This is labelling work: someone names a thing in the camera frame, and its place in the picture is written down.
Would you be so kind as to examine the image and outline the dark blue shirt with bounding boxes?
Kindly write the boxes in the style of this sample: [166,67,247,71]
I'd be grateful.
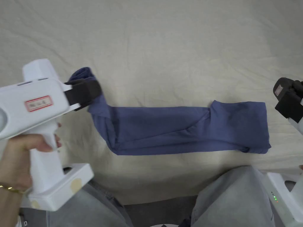
[68,67,272,156]

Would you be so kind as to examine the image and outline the person's left hand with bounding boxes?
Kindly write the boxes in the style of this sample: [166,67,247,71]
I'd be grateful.
[0,122,62,192]

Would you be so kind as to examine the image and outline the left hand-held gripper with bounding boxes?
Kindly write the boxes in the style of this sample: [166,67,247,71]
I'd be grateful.
[0,59,103,212]

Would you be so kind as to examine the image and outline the bed with beige sheet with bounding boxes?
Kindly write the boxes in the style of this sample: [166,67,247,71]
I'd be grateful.
[0,0,303,206]

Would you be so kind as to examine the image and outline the person's legs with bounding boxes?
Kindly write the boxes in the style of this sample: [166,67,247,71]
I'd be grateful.
[19,165,276,227]

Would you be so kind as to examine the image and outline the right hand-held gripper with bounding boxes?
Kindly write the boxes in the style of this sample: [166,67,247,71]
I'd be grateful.
[267,77,303,227]

